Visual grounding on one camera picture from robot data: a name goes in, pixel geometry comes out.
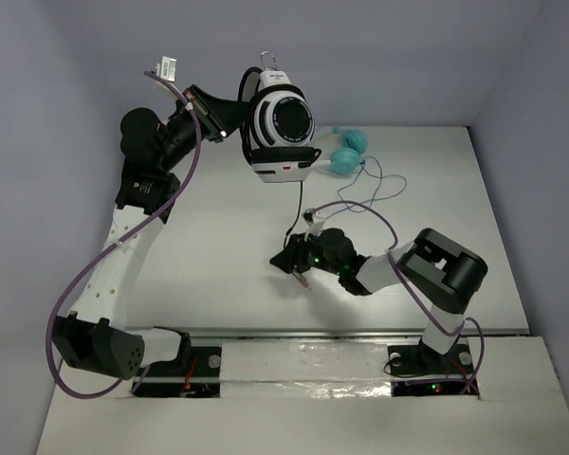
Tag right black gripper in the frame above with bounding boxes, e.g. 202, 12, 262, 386
271, 229, 343, 277

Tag black and white headphones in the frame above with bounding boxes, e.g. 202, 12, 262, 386
237, 51, 321, 184

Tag black headphone cable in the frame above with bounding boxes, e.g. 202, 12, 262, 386
282, 179, 314, 293

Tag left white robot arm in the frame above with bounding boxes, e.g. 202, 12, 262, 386
45, 83, 248, 383

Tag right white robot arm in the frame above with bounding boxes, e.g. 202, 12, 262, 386
269, 228, 488, 373

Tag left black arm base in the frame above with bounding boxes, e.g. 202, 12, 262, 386
131, 346, 222, 398

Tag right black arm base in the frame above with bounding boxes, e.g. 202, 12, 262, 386
383, 344, 480, 397

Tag teal headphones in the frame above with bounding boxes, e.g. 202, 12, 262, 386
312, 126, 369, 176

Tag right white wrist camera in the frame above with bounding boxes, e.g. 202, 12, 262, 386
303, 209, 325, 240

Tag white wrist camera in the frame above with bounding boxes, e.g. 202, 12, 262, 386
143, 56, 186, 103
303, 209, 325, 240

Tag blue thin headphone cable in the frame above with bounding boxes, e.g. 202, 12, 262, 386
337, 155, 409, 213

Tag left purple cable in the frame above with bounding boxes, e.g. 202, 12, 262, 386
45, 69, 203, 398

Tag purple cable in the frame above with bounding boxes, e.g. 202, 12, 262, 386
307, 199, 485, 394
45, 69, 203, 398

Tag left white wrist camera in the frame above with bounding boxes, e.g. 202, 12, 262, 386
143, 56, 186, 103

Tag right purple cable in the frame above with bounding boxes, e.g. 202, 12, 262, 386
307, 199, 485, 394

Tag aluminium rail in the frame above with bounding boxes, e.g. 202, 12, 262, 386
171, 322, 532, 340

